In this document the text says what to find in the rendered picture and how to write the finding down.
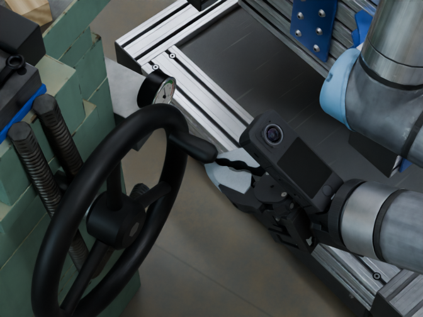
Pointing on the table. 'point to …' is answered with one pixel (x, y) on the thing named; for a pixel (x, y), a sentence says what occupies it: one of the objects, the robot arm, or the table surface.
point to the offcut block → (31, 9)
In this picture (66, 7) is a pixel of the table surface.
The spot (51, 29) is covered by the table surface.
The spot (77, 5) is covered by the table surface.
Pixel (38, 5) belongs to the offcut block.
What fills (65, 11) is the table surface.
